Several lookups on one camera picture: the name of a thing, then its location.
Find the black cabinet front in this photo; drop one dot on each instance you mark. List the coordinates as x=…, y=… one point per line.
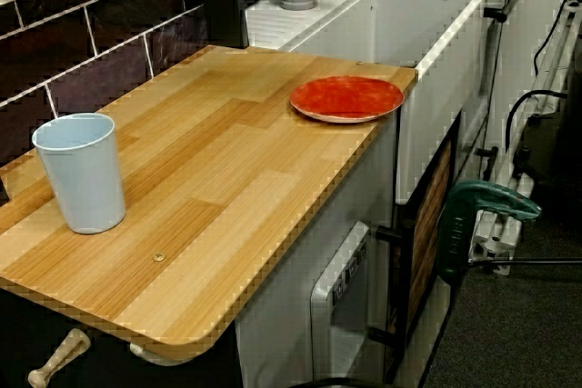
x=113, y=361

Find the green metal clamp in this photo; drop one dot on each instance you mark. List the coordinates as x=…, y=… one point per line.
x=454, y=233

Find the red round plate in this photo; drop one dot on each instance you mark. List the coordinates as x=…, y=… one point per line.
x=345, y=97

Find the grey dispenser panel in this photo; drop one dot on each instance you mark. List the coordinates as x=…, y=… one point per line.
x=323, y=315

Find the black framed wooden door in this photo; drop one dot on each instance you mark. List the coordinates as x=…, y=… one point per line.
x=427, y=233

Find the white toy kitchen unit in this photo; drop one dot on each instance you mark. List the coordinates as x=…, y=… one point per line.
x=386, y=20

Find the aluminium frame rail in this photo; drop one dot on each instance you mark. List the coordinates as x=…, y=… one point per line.
x=495, y=247

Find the light blue plastic cup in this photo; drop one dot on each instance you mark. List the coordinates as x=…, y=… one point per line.
x=86, y=179

